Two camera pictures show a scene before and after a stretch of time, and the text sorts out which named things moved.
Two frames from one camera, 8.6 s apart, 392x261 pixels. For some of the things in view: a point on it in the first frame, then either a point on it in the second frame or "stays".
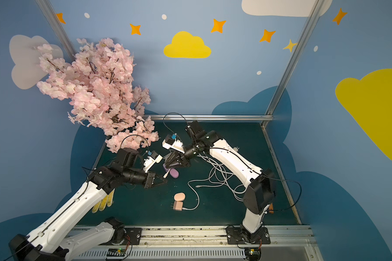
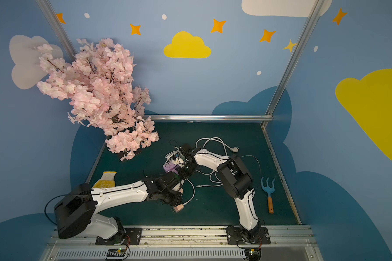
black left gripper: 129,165 -> 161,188
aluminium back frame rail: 208,117 stays
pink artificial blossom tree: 98,82 stays
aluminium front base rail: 286,243 stays
